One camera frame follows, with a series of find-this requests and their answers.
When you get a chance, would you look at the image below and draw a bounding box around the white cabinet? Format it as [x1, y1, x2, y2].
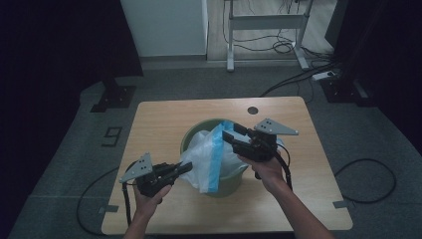
[119, 0, 209, 58]

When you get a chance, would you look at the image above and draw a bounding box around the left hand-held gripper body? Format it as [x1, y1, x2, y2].
[118, 151, 174, 199]

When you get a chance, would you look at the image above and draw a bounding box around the white bag with blue band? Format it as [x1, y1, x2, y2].
[178, 119, 287, 194]

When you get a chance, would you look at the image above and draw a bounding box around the black cable loop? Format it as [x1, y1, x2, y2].
[333, 158, 397, 204]

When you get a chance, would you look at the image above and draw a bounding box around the dark curtain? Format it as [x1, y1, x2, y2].
[0, 0, 144, 230]
[324, 0, 422, 157]

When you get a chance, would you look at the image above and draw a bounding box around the white power strip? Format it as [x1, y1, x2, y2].
[312, 70, 336, 82]

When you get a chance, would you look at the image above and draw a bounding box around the thin black coiled cable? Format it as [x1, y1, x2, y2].
[232, 33, 297, 56]

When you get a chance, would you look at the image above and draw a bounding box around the green plastic bin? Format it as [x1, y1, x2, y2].
[179, 118, 250, 199]

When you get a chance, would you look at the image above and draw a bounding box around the thick black floor cable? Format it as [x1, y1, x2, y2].
[259, 61, 342, 98]

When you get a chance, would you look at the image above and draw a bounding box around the person's right hand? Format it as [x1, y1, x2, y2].
[238, 153, 288, 195]

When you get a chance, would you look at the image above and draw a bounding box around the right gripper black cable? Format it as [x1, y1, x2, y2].
[255, 142, 294, 192]

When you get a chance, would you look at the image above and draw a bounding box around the person's left hand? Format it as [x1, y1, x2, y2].
[132, 184, 173, 217]

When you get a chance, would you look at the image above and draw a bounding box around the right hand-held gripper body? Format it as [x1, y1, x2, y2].
[233, 118, 300, 163]

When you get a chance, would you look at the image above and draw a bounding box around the black stand base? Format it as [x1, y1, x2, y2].
[319, 76, 376, 108]
[90, 78, 137, 114]

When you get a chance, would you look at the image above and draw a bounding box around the white metal desk frame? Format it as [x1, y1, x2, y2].
[224, 0, 315, 73]

